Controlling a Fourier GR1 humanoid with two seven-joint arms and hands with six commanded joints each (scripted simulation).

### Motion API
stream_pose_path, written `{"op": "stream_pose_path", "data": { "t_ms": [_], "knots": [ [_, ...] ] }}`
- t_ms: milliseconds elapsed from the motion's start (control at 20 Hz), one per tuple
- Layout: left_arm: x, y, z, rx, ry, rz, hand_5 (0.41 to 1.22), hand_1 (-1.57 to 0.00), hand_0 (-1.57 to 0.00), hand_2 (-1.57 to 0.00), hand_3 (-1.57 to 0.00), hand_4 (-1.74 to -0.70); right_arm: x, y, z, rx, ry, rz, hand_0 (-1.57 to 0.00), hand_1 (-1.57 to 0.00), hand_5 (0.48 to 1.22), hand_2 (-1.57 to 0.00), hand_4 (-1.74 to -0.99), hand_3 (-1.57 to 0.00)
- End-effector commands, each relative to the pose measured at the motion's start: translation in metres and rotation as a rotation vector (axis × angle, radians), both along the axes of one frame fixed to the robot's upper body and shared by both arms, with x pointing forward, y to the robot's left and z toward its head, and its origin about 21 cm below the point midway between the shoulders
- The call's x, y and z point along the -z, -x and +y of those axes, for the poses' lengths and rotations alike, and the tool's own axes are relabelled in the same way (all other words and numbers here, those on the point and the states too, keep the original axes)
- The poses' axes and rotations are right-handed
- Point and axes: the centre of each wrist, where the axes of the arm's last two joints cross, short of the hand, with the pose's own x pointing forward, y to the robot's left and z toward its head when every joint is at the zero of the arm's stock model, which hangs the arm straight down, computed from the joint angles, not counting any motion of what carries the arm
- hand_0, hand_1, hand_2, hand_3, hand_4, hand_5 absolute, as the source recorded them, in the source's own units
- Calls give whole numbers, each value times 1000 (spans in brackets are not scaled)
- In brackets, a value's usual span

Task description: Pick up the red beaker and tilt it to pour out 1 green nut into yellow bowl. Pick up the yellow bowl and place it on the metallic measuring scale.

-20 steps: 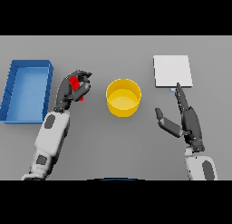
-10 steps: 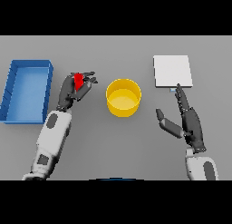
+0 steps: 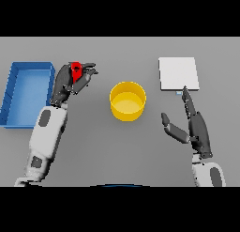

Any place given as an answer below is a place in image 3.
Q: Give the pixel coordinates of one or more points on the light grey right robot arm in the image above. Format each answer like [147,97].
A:
[207,174]

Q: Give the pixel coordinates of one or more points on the yellow bowl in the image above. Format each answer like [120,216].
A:
[127,101]

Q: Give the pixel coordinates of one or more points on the blue tray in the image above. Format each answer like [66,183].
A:
[26,94]

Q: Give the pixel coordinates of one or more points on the red beaker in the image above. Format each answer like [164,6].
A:
[76,70]

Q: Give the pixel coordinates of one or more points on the pale square measuring scale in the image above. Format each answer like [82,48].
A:
[178,73]

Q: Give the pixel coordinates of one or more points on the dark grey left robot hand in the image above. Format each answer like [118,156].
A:
[64,82]

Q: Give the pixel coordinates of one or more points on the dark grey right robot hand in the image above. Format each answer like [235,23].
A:
[197,129]

